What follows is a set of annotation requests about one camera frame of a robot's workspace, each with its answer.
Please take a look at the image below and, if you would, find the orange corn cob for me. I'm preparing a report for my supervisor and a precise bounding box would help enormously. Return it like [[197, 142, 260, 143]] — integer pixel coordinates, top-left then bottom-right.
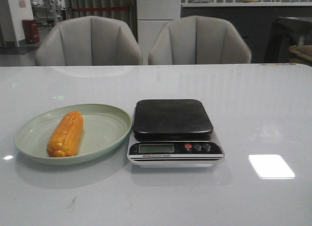
[[46, 111, 84, 157]]

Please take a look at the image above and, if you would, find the black silver kitchen scale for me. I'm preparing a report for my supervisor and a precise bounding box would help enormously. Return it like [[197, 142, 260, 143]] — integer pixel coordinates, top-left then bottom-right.
[[127, 99, 225, 168]]

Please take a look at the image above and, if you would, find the grey armchair right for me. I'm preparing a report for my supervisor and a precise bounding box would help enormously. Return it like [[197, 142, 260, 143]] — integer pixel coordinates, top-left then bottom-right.
[[148, 16, 252, 65]]

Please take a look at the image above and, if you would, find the grey armchair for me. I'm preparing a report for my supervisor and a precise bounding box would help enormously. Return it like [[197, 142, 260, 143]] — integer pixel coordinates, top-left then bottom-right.
[[148, 16, 252, 65], [35, 16, 143, 66]]

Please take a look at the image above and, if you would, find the light green plate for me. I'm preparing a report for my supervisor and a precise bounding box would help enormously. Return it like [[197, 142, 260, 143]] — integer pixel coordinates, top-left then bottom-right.
[[15, 104, 132, 165]]

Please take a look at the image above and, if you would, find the grey armchair left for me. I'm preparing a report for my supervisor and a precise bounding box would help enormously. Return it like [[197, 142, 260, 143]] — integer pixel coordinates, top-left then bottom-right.
[[35, 16, 143, 66]]

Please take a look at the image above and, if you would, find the white drawer cabinet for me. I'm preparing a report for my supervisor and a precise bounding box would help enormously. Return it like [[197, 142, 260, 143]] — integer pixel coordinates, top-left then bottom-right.
[[136, 0, 181, 65]]

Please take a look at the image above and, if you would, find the dark grey counter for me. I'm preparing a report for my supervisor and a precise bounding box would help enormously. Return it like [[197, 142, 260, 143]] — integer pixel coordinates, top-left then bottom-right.
[[181, 2, 312, 63]]

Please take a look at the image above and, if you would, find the black glossy appliance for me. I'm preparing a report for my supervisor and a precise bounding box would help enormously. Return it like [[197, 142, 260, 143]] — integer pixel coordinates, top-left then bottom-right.
[[264, 17, 312, 63]]

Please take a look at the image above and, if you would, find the red bin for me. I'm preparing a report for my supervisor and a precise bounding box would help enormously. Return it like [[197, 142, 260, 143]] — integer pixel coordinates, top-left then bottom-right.
[[22, 19, 40, 44]]

